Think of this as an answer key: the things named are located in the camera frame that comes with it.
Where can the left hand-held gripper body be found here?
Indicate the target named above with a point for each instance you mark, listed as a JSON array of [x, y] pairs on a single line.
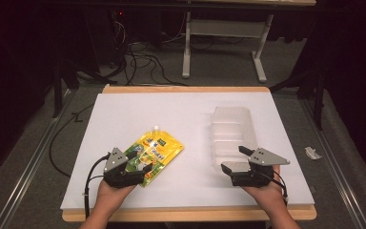
[[117, 179]]

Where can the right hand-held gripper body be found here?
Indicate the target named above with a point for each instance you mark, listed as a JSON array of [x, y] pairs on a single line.
[[254, 178]]

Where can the clear plastic tray container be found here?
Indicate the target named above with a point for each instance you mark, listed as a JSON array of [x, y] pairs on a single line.
[[233, 133]]

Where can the yellow spouted drink pouch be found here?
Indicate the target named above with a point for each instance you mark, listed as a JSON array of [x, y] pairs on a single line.
[[158, 149]]

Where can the person's left hand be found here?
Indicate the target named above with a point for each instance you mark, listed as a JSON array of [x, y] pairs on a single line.
[[111, 196]]

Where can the person's right hand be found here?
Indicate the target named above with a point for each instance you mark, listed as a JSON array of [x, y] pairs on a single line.
[[264, 195]]

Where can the white table mat board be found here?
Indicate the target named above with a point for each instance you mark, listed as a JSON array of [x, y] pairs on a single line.
[[184, 120]]

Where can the crumpled white paper scrap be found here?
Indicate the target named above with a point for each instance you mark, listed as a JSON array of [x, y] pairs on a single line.
[[312, 153]]

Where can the white board with wooden edge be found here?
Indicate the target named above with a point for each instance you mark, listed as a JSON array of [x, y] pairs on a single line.
[[187, 89]]

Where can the black metal stand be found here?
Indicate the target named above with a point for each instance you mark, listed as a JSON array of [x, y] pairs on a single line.
[[317, 95], [60, 86]]

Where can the black computer tower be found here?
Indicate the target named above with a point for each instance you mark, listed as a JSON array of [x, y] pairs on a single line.
[[119, 35]]

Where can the metal floor rail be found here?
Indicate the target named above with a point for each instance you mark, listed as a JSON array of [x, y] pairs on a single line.
[[28, 171], [333, 162]]

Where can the white metal desk frame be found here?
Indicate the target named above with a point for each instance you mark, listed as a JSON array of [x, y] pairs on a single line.
[[225, 28]]

